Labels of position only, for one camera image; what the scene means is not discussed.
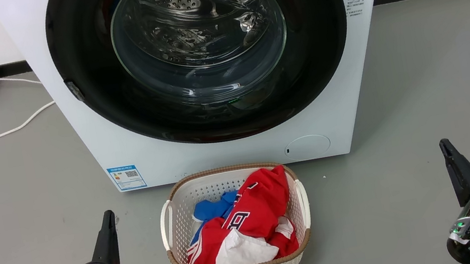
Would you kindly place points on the small printed text label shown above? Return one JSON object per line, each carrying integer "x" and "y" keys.
{"x": 355, "y": 3}

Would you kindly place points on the white woven-rim laundry basket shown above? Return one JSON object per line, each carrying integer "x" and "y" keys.
{"x": 175, "y": 229}

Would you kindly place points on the round filter access cover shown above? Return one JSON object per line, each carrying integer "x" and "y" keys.
{"x": 307, "y": 146}

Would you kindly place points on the white garment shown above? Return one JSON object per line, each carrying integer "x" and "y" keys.
{"x": 241, "y": 251}

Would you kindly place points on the black round glass washer door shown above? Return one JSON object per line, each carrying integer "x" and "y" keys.
{"x": 80, "y": 48}

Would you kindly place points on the stainless steel washer drum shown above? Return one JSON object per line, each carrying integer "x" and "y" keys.
{"x": 195, "y": 18}

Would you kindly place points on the blue garment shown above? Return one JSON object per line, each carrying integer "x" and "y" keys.
{"x": 209, "y": 208}

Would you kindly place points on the red sports jersey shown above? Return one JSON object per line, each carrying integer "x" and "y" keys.
{"x": 261, "y": 200}

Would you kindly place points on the white front-load washing machine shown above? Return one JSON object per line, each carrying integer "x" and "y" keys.
{"x": 229, "y": 154}

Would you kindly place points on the blue energy label sticker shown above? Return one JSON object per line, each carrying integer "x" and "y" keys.
{"x": 127, "y": 177}

